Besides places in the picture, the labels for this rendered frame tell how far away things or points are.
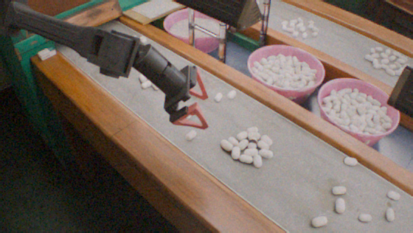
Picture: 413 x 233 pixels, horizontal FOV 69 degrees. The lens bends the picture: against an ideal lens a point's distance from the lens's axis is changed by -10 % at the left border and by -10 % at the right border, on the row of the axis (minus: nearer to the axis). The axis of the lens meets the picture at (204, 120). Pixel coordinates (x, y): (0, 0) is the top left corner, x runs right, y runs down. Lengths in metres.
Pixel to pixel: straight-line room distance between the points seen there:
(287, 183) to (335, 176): 0.13
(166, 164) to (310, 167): 0.37
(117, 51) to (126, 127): 0.36
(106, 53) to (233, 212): 0.43
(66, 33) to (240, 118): 0.54
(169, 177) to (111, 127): 0.24
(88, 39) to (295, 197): 0.58
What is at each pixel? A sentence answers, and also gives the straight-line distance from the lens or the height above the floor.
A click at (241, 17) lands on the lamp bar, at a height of 1.07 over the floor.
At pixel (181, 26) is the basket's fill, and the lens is 1.45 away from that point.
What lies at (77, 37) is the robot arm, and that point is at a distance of 0.69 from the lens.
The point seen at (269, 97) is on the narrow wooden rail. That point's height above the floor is 0.76.
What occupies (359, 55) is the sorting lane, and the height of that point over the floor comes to 0.74.
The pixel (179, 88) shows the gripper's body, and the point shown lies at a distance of 0.68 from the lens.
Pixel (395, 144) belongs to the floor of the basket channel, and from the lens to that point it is 1.16.
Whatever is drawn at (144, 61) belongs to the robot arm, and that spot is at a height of 1.06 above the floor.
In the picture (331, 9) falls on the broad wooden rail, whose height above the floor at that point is 0.76.
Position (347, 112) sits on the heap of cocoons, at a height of 0.74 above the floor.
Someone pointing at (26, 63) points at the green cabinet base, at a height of 0.74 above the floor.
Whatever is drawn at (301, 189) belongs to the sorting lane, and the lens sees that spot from 0.85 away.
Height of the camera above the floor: 1.42
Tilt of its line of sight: 44 degrees down
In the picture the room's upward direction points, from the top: straight up
